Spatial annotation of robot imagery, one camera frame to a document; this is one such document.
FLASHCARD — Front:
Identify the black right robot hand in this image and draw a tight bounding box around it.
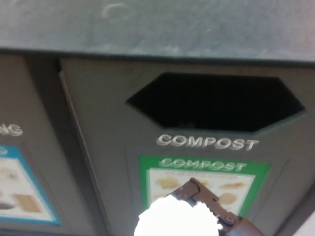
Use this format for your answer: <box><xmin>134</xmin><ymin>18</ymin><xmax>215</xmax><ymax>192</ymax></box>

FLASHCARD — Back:
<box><xmin>167</xmin><ymin>178</ymin><xmax>269</xmax><ymax>236</ymax></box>

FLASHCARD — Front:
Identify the white paper ball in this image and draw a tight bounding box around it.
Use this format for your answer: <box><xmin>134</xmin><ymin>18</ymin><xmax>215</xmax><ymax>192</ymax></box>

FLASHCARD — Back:
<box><xmin>133</xmin><ymin>194</ymin><xmax>223</xmax><ymax>236</ymax></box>

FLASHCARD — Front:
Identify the green compost poster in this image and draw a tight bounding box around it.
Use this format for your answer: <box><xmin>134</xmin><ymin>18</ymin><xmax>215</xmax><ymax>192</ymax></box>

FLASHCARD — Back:
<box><xmin>138</xmin><ymin>155</ymin><xmax>272</xmax><ymax>220</ymax></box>

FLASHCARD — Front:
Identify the dark grey sorting trash bin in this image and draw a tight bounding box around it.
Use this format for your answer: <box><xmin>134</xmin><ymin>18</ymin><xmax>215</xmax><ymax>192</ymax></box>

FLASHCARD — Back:
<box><xmin>0</xmin><ymin>0</ymin><xmax>315</xmax><ymax>236</ymax></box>

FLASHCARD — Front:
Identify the blue recycling poster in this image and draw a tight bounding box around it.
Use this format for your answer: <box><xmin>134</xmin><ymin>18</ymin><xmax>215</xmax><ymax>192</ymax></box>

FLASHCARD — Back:
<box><xmin>0</xmin><ymin>144</ymin><xmax>62</xmax><ymax>226</ymax></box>

